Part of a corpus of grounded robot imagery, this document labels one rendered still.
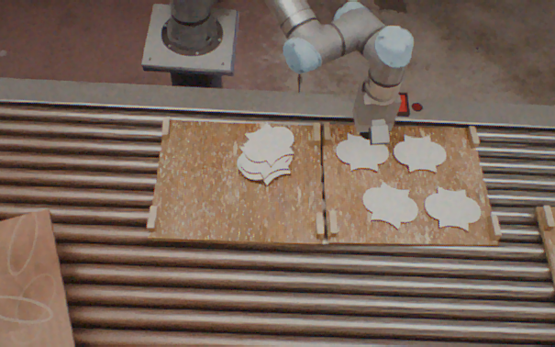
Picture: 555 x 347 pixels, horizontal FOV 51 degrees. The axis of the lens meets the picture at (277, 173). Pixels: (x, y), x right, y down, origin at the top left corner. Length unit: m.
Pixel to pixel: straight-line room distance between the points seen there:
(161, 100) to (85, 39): 1.60
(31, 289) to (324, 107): 0.87
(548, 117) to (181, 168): 1.03
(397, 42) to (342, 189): 0.42
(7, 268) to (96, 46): 1.99
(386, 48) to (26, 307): 0.87
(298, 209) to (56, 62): 1.97
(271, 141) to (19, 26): 2.13
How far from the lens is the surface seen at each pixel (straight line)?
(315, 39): 1.20
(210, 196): 1.41
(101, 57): 3.08
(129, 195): 1.46
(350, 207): 1.42
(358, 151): 1.50
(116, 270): 1.37
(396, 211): 1.43
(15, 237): 1.33
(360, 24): 1.25
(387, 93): 1.28
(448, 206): 1.47
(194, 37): 1.76
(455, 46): 3.28
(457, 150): 1.59
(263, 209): 1.39
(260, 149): 1.44
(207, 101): 1.62
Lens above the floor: 2.15
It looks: 57 degrees down
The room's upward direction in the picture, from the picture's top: 5 degrees clockwise
